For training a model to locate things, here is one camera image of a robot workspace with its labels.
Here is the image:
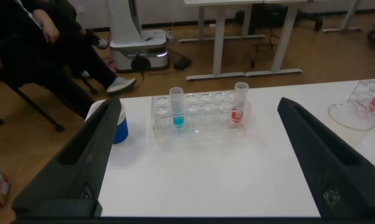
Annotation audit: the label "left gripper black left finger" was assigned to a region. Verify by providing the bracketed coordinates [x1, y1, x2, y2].
[11, 95, 123, 218]

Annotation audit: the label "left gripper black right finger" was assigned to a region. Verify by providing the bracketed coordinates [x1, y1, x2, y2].
[277, 96, 375, 218]

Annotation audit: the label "red-stained plastic test tube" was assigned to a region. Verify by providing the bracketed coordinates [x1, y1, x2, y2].
[229, 82, 249, 124]

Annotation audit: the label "clear glass beaker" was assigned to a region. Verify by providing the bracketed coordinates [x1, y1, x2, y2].
[327, 102, 375, 131]

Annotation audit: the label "clear acrylic test tube rack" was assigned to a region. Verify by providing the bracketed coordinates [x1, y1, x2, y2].
[150, 90, 252, 139]
[347, 78, 375, 118]

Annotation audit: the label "test tube with blue liquid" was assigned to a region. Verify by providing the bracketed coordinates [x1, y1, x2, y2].
[169, 86, 185, 129]

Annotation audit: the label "blue sleeved paper cup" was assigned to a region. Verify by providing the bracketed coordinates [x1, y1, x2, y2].
[85, 99, 129, 146]

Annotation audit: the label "black chair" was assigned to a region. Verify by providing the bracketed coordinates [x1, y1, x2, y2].
[0, 77, 98, 133]

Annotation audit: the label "man in black clothes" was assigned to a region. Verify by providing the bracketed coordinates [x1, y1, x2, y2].
[0, 0, 137, 119]

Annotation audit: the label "white humanoid robot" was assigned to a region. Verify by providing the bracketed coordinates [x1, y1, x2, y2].
[107, 0, 169, 73]

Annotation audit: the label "white standing desk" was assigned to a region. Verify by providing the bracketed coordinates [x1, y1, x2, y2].
[245, 0, 309, 78]
[183, 0, 266, 82]

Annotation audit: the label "black power adapter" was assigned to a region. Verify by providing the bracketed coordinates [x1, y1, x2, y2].
[173, 57, 192, 71]

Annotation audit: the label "black floor cables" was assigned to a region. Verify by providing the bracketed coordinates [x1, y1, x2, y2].
[246, 27, 278, 69]

